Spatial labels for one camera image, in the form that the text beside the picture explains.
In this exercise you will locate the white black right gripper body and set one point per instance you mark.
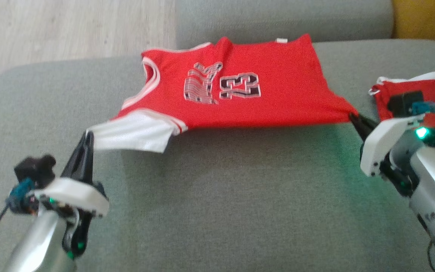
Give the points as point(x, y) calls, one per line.
point(381, 139)

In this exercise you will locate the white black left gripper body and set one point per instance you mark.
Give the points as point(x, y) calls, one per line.
point(77, 194)

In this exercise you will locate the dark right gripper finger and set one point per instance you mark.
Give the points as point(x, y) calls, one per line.
point(366, 122)
point(363, 132)

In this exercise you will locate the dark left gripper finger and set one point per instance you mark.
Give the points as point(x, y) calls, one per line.
point(88, 166)
point(77, 162)

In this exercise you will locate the red basketball jersey white sleeve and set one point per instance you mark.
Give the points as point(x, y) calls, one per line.
point(285, 87)

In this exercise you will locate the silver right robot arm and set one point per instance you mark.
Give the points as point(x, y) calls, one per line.
point(432, 189)

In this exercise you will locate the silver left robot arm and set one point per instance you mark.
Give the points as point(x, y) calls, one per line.
point(36, 241)

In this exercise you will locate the yellow cushion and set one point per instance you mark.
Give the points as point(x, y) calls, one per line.
point(429, 17)

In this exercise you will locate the grey sofa back cushion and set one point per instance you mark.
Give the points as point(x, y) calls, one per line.
point(278, 19)

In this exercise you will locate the grey sofa seat cushion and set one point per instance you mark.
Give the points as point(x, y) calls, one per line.
point(221, 211)

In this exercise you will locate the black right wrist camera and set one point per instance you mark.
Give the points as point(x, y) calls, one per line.
point(404, 102)

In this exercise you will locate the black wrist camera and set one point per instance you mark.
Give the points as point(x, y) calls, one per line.
point(34, 170)
point(404, 102)

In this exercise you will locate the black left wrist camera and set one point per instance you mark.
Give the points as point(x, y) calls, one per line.
point(34, 170)

